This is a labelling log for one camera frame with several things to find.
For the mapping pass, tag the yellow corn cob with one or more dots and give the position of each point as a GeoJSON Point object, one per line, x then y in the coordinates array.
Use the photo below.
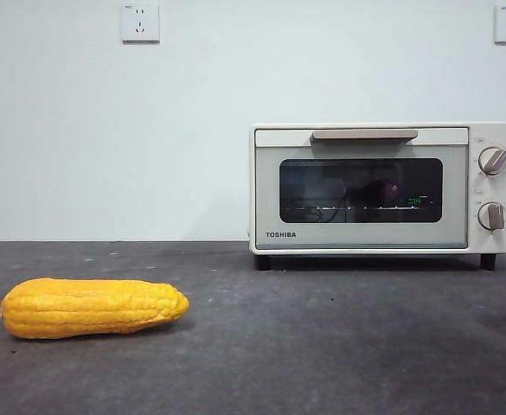
{"type": "Point", "coordinates": [92, 309]}

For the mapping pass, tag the round beige oven knob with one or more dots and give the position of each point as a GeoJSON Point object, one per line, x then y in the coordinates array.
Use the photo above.
{"type": "Point", "coordinates": [491, 215]}
{"type": "Point", "coordinates": [493, 161]}

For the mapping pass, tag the purple eggplant with green stem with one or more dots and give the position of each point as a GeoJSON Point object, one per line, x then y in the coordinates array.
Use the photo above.
{"type": "Point", "coordinates": [388, 189]}

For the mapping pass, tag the cream Toshiba toaster oven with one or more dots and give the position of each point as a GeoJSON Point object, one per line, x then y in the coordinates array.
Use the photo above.
{"type": "Point", "coordinates": [494, 242]}

